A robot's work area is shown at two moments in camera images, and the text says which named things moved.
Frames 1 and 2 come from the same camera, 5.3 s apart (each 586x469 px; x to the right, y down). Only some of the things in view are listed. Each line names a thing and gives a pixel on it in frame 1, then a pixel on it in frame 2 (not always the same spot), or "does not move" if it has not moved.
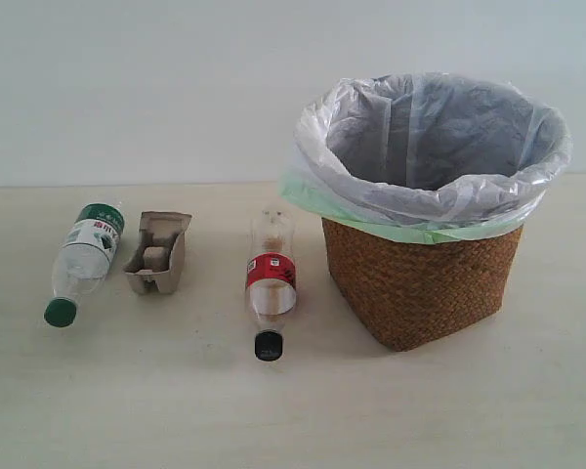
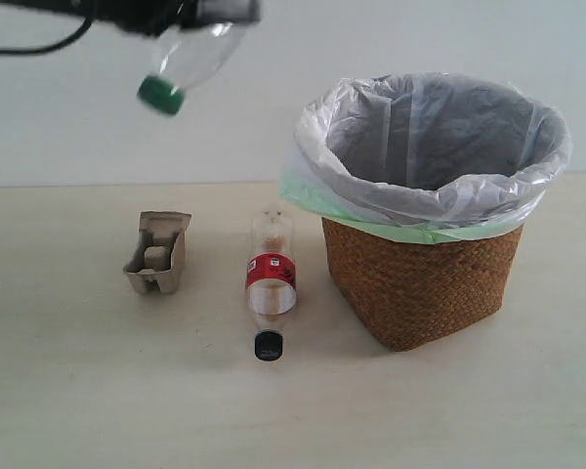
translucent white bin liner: (433, 146) does not move
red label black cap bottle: (272, 278) does not move
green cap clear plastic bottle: (84, 260) → (184, 58)
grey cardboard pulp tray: (155, 265) does not move
